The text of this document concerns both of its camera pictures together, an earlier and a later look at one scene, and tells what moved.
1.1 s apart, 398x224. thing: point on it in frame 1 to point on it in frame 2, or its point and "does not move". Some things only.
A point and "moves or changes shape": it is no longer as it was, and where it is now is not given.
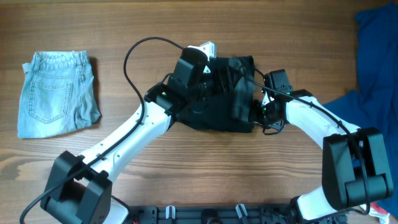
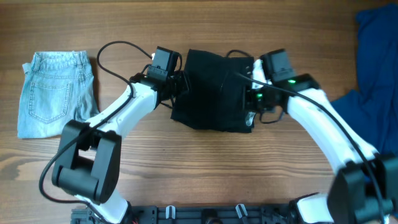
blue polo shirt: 372,102 does not move
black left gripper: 221,81 to 183,86
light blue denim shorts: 58,94 does not move
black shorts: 226,101 moves or changes shape
